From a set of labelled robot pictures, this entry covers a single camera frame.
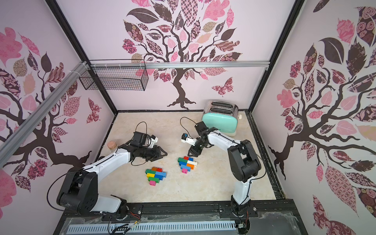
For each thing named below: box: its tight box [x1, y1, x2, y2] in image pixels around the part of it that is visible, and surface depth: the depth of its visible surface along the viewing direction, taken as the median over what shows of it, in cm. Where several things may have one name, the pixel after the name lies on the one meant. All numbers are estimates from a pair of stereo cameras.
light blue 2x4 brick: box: [180, 164, 191, 172], surface depth 89 cm
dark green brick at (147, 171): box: [144, 168, 157, 175], surface depth 87 cm
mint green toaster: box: [201, 100, 239, 137], surface depth 99 cm
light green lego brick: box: [147, 176, 161, 184], surface depth 85 cm
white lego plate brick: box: [187, 160, 198, 166], surface depth 91 cm
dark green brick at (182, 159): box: [177, 157, 188, 164], surface depth 92 cm
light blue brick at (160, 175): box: [154, 171, 167, 180], surface depth 86 cm
